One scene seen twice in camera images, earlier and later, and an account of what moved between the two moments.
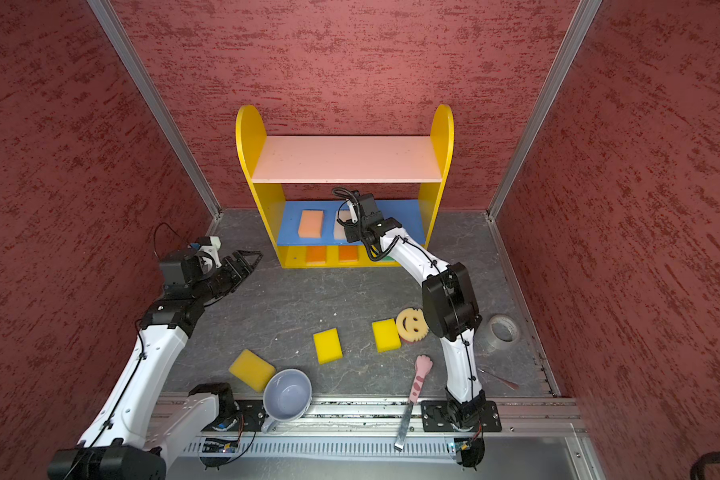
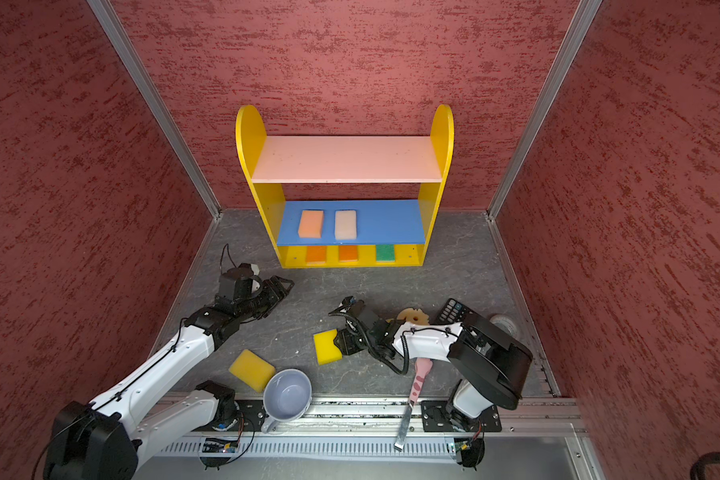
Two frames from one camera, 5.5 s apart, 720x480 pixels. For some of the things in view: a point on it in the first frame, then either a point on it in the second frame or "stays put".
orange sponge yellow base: x=348 y=253 stays put
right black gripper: x=354 y=236 -> x=345 y=340
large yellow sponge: x=253 y=369 stays put
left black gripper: x=243 y=264 -> x=275 y=297
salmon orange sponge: x=311 y=224 stays put
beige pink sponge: x=339 y=229 stays put
